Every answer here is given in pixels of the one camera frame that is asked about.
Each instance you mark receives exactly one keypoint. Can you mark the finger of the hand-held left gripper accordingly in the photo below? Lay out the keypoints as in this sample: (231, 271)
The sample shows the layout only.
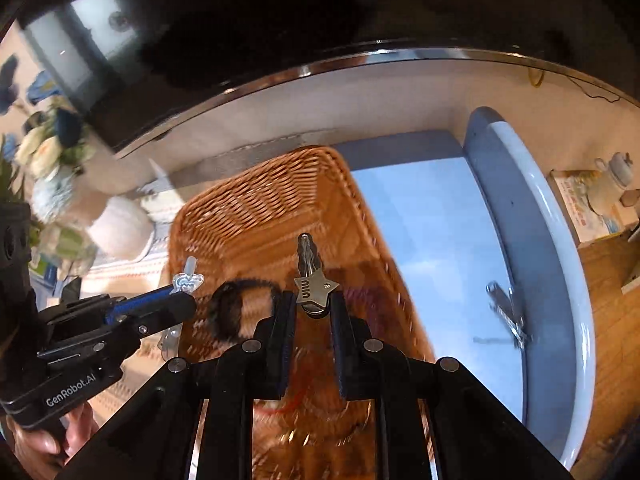
(170, 310)
(140, 302)

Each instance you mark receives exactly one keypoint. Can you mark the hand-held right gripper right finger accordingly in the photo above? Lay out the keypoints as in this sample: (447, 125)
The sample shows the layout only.
(340, 350)

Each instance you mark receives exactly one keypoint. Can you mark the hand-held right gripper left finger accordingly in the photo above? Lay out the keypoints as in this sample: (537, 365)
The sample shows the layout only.
(282, 350)

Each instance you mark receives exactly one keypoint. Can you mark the clear blue hair clip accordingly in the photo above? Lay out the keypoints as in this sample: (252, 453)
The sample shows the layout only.
(187, 282)

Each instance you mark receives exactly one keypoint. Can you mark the dark brown hair scrunchie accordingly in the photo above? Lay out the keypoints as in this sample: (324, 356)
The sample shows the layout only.
(220, 310)

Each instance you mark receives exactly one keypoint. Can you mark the silver star hair clip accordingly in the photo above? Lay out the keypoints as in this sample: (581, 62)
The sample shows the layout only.
(312, 287)

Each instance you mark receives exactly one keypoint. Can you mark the brown wicker basket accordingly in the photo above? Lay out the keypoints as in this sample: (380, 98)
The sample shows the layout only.
(260, 210)

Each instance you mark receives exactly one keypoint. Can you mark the person's left hand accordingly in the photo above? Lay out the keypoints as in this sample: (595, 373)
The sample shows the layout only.
(37, 442)

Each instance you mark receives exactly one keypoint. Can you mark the striped woven table mat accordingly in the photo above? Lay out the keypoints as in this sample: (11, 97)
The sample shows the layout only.
(145, 260)

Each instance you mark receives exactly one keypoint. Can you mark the silver metal clip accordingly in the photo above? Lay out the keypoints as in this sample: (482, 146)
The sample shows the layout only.
(506, 310)

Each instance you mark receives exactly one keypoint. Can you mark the illustrated cardboard box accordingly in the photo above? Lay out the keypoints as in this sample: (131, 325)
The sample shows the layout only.
(585, 210)

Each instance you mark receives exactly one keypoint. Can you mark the white teapot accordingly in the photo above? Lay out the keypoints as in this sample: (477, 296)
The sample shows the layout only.
(616, 169)

